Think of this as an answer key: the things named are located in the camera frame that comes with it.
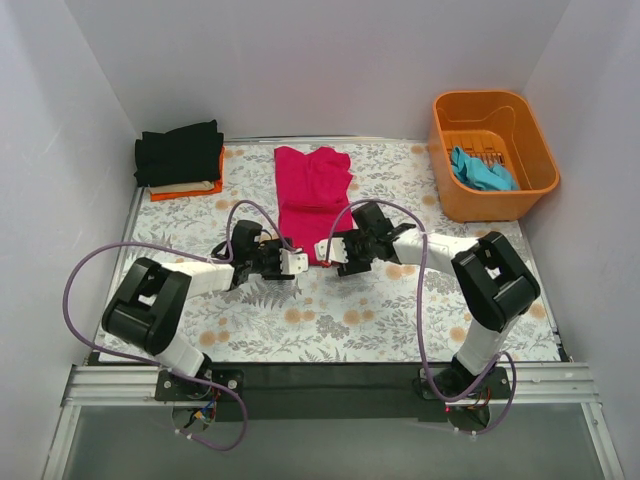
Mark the pink t shirt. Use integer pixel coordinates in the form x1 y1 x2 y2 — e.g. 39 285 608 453
274 146 353 266

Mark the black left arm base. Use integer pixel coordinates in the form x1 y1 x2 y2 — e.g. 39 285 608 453
154 368 244 433

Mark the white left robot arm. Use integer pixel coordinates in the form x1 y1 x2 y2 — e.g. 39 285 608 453
101 220 308 379

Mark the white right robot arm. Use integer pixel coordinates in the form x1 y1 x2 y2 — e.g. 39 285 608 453
315 200 541 399

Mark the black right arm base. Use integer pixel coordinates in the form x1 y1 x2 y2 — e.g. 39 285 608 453
409 359 516 431

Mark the floral patterned table mat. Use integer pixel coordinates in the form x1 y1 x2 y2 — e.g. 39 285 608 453
99 141 559 364

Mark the folded orange t shirt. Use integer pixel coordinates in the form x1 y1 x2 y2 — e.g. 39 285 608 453
150 147 225 202

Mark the folded beige t shirt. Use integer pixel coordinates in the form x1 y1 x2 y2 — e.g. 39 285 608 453
149 181 216 194

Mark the folded black t shirt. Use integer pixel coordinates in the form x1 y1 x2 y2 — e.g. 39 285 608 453
134 120 224 187

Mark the teal t shirt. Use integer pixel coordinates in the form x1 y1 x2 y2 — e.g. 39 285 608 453
450 146 519 192

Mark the orange plastic basket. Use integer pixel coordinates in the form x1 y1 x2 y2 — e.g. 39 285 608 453
428 90 560 223

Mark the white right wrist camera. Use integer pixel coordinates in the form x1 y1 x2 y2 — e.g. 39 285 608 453
314 237 348 265

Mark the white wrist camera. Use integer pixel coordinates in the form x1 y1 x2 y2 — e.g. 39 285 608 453
314 237 348 265
279 248 309 276

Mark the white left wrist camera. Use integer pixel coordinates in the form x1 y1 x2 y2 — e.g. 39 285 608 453
279 248 309 276

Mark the aluminium frame rail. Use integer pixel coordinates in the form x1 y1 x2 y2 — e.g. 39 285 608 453
43 355 624 479

